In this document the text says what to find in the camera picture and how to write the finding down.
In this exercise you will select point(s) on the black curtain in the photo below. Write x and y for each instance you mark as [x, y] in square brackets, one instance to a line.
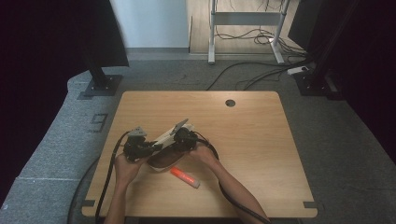
[46, 46]
[373, 62]

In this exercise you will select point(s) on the person's right hand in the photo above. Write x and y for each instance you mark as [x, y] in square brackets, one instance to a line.
[205, 157]

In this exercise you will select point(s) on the white desk frame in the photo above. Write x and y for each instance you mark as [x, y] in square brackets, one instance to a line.
[246, 18]

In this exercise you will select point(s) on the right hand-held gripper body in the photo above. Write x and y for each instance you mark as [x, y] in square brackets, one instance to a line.
[185, 140]

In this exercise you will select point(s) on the black metal stand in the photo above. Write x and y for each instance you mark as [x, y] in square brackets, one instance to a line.
[314, 82]
[101, 84]

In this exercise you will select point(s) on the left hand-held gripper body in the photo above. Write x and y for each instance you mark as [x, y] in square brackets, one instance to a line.
[135, 148]

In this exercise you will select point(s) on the cream pencil case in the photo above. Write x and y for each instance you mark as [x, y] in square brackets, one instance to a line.
[165, 139]

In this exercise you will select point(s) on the person's left hand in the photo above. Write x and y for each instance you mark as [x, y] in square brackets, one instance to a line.
[126, 172]

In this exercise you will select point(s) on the orange highlighter pen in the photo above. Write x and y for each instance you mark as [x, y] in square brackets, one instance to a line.
[184, 177]

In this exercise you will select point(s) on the white power strip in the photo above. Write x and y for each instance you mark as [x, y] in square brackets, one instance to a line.
[297, 70]

